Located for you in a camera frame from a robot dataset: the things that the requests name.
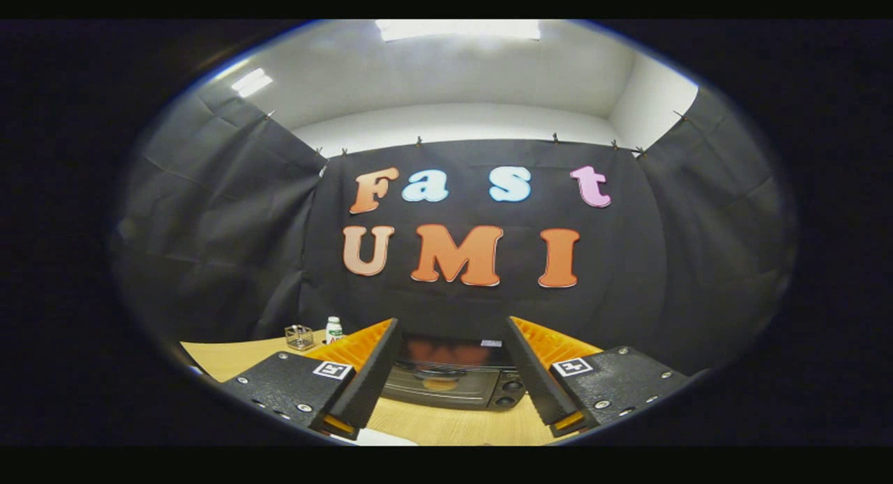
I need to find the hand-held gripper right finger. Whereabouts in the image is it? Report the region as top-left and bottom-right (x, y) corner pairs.
(504, 316), (705, 438)

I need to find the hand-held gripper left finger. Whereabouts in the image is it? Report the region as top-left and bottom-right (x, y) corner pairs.
(220, 317), (404, 441)

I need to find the black toaster oven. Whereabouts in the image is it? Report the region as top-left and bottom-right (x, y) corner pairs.
(380, 336), (527, 411)

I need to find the white square plate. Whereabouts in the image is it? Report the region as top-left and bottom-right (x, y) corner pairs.
(328, 428), (419, 447)

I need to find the black backdrop cloth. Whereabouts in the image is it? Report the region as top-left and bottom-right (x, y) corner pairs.
(112, 86), (796, 377)

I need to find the small ceiling light panel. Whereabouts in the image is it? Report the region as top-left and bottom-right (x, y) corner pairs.
(230, 67), (274, 98)

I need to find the large ceiling light panel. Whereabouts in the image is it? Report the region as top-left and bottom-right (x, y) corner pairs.
(375, 20), (542, 43)

